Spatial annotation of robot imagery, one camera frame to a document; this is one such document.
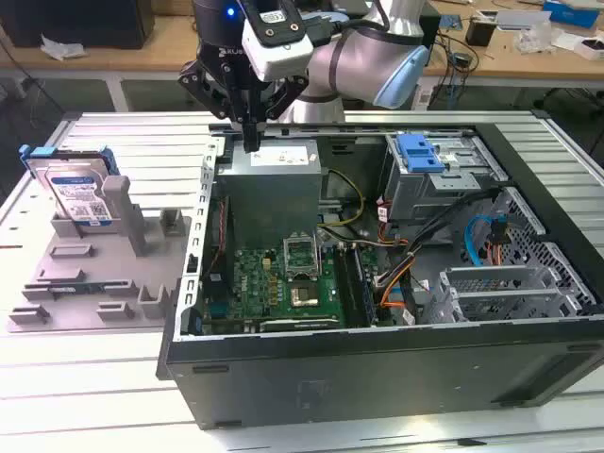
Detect small black box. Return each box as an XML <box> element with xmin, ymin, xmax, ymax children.
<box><xmin>464</xmin><ymin>15</ymin><xmax>498</xmax><ymax>47</ymax></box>

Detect crumpled white plastic bag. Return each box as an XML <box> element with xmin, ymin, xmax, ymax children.
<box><xmin>39</xmin><ymin>31</ymin><xmax>89</xmax><ymax>62</ymax></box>

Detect black RAM slot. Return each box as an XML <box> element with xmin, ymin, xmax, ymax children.
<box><xmin>344</xmin><ymin>243</ymin><xmax>367</xmax><ymax>328</ymax></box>
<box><xmin>333</xmin><ymin>243</ymin><xmax>359</xmax><ymax>329</ymax></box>

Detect green motherboard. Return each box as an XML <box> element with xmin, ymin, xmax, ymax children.
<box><xmin>201</xmin><ymin>193</ymin><xmax>384</xmax><ymax>332</ymax></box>

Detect orange power wire black plug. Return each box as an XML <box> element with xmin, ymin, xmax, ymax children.
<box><xmin>488</xmin><ymin>220</ymin><xmax>514</xmax><ymax>269</ymax></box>

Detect metal locking lever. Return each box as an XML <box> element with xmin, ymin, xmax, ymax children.
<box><xmin>314</xmin><ymin>229</ymin><xmax>327</xmax><ymax>280</ymax></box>

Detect orange data wire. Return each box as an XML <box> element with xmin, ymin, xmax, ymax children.
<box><xmin>378</xmin><ymin>281</ymin><xmax>417</xmax><ymax>312</ymax></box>

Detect blue plastic drive latch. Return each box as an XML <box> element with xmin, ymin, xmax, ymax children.
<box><xmin>395</xmin><ymin>133</ymin><xmax>447</xmax><ymax>174</ymax></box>

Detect clear plastic bags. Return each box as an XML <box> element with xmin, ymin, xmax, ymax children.
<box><xmin>515</xmin><ymin>22</ymin><xmax>554</xmax><ymax>54</ymax></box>

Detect blue data wire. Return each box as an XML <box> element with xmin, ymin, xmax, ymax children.
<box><xmin>463</xmin><ymin>213</ymin><xmax>510</xmax><ymax>269</ymax></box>

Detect yellow and black wires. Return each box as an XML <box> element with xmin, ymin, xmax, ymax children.
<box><xmin>319</xmin><ymin>168</ymin><xmax>368</xmax><ymax>228</ymax></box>

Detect grey parts rack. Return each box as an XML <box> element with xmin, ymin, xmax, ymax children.
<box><xmin>7</xmin><ymin>175</ymin><xmax>195</xmax><ymax>334</ymax></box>

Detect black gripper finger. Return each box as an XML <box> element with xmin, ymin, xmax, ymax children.
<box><xmin>176</xmin><ymin>59</ymin><xmax>255</xmax><ymax>154</ymax></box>
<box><xmin>253</xmin><ymin>74</ymin><xmax>311</xmax><ymax>154</ymax></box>

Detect multicoloured wire bundle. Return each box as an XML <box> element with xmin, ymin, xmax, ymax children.
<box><xmin>372</xmin><ymin>252</ymin><xmax>419</xmax><ymax>290</ymax></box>

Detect grey metal disk bay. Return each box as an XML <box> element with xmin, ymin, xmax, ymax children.
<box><xmin>421</xmin><ymin>263</ymin><xmax>594</xmax><ymax>327</ymax></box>

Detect metal socket cover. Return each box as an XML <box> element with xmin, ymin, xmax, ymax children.
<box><xmin>281</xmin><ymin>232</ymin><xmax>323</xmax><ymax>280</ymax></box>

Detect hard disk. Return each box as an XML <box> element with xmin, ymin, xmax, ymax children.
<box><xmin>18</xmin><ymin>143</ymin><xmax>119</xmax><ymax>228</ymax></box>

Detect grey metal drive cage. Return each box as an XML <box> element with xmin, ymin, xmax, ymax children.
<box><xmin>380</xmin><ymin>131</ymin><xmax>512</xmax><ymax>224</ymax></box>

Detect grey power supply unit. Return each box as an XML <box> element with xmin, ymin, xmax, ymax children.
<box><xmin>216</xmin><ymin>139</ymin><xmax>325</xmax><ymax>238</ymax></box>

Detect black expansion card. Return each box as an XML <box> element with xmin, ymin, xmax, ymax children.
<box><xmin>258</xmin><ymin>314</ymin><xmax>342</xmax><ymax>334</ymax></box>

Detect black camera cable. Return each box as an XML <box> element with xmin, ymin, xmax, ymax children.
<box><xmin>304</xmin><ymin>11</ymin><xmax>348</xmax><ymax>48</ymax></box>

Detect RAM stick in slot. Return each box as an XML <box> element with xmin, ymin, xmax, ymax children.
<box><xmin>353</xmin><ymin>244</ymin><xmax>378</xmax><ymax>327</ymax></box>

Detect RAM stick on rack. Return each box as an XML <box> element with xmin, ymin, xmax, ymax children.
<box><xmin>46</xmin><ymin>281</ymin><xmax>104</xmax><ymax>297</ymax></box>

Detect black sleeved cable bundle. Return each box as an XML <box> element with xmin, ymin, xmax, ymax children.
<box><xmin>375</xmin><ymin>187</ymin><xmax>501</xmax><ymax>289</ymax></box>

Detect blue cardboard box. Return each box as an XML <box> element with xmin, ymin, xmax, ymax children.
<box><xmin>541</xmin><ymin>0</ymin><xmax>601</xmax><ymax>30</ymax></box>

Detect black desktop device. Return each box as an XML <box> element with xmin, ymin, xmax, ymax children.
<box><xmin>418</xmin><ymin>12</ymin><xmax>444</xmax><ymax>49</ymax></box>

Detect white box dark content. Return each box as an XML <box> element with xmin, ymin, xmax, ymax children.
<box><xmin>572</xmin><ymin>36</ymin><xmax>604</xmax><ymax>61</ymax></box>

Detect black PC case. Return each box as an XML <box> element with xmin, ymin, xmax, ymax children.
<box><xmin>155</xmin><ymin>110</ymin><xmax>604</xmax><ymax>430</ymax></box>

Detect wooden desk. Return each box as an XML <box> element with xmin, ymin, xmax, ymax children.
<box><xmin>0</xmin><ymin>0</ymin><xmax>604</xmax><ymax>113</ymax></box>

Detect white sheet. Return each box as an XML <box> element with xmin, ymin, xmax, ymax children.
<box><xmin>495</xmin><ymin>8</ymin><xmax>552</xmax><ymax>32</ymax></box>

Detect CPU socket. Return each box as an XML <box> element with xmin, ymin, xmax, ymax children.
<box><xmin>287</xmin><ymin>280</ymin><xmax>323</xmax><ymax>309</ymax></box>

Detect large black box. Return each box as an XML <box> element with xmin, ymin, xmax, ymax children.
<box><xmin>0</xmin><ymin>0</ymin><xmax>157</xmax><ymax>51</ymax></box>

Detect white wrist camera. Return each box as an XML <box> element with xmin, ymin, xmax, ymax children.
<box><xmin>241</xmin><ymin>0</ymin><xmax>316</xmax><ymax>82</ymax></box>

